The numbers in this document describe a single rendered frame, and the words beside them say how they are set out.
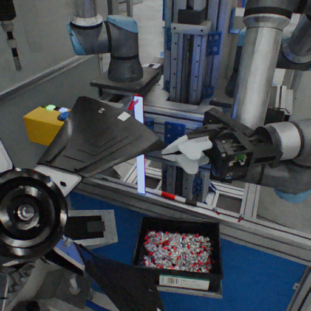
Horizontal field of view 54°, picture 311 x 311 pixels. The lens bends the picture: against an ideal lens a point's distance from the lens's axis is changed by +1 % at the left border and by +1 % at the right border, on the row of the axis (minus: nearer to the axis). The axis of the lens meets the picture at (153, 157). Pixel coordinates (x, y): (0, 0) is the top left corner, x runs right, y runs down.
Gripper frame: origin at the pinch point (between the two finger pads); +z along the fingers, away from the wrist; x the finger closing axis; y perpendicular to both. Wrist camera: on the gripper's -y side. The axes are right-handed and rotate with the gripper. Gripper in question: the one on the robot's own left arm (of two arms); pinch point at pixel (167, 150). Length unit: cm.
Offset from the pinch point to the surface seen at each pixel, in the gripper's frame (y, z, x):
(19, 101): -84, 41, 34
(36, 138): -39, 30, 22
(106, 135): -7.1, 10.6, -0.1
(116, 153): -1.8, 9.5, 0.4
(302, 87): -105, -124, 56
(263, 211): -66, -94, 126
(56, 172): 2.0, 20.3, -0.4
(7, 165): 6.5, 25.6, -7.3
